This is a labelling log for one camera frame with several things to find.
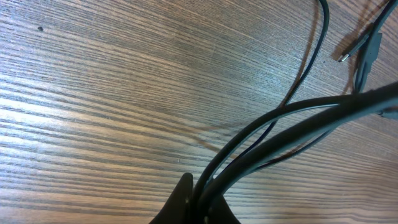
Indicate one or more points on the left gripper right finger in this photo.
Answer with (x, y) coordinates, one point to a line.
(220, 213)

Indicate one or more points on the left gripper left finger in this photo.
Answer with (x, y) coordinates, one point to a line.
(177, 207)

